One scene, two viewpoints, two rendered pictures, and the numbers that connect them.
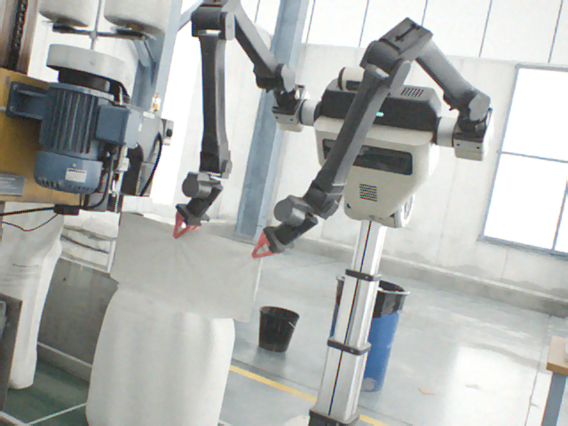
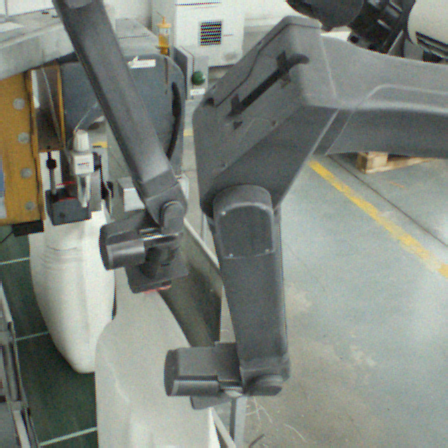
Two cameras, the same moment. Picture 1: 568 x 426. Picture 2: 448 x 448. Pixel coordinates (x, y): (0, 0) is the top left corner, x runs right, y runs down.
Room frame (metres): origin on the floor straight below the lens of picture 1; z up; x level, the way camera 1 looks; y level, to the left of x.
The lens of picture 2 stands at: (0.96, -0.43, 1.72)
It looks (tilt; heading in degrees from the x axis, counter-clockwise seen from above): 31 degrees down; 38
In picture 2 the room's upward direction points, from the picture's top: 3 degrees clockwise
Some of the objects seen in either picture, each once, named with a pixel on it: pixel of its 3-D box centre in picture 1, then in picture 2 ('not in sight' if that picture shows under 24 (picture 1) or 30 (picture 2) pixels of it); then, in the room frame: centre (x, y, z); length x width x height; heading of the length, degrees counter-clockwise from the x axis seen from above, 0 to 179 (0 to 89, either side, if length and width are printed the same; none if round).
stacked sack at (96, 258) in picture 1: (121, 258); not in sight; (4.61, 1.18, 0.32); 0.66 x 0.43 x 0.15; 156
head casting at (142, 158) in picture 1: (99, 141); (105, 95); (1.88, 0.62, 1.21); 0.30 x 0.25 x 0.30; 64
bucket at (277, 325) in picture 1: (276, 329); not in sight; (4.13, -0.12, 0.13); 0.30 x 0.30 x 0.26
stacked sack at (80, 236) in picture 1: (100, 239); not in sight; (4.66, 1.39, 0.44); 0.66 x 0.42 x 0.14; 58
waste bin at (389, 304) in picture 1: (362, 331); not in sight; (3.76, -0.66, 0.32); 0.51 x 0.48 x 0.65; 154
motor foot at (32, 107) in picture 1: (42, 105); not in sight; (1.43, 0.62, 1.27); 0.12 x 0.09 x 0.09; 154
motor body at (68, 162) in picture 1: (73, 139); not in sight; (1.42, 0.53, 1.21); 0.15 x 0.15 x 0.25
